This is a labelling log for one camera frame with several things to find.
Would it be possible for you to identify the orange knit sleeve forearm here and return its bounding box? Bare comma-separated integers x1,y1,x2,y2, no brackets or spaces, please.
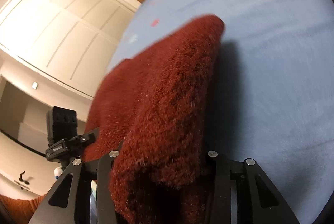
0,195,45,224

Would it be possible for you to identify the blue dinosaur print bedsheet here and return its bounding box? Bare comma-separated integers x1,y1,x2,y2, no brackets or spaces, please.
100,0,333,223

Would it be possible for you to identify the left blue white gloved hand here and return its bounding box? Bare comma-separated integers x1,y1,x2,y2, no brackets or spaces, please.
54,166,64,180

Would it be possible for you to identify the white wardrobe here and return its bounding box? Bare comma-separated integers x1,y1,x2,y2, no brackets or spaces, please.
1,0,134,96

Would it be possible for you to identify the dark red knit sweater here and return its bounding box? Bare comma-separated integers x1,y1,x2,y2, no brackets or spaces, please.
83,15,224,223

